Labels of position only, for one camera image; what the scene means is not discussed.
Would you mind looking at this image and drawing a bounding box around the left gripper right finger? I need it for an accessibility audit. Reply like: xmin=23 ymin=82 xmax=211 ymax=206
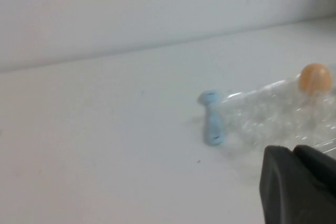
xmin=292 ymin=144 xmax=336 ymax=177

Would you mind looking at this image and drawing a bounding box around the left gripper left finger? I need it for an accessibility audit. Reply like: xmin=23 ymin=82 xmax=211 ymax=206
xmin=258 ymin=144 xmax=336 ymax=224

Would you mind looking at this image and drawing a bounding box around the clear plastic egg tray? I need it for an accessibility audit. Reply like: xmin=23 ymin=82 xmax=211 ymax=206
xmin=217 ymin=74 xmax=336 ymax=163

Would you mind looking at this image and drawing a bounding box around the orange egg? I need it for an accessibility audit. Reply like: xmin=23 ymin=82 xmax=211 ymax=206
xmin=299 ymin=62 xmax=333 ymax=95

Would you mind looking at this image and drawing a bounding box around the light blue plastic spoon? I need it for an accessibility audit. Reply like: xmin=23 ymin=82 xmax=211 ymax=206
xmin=197 ymin=90 xmax=226 ymax=147

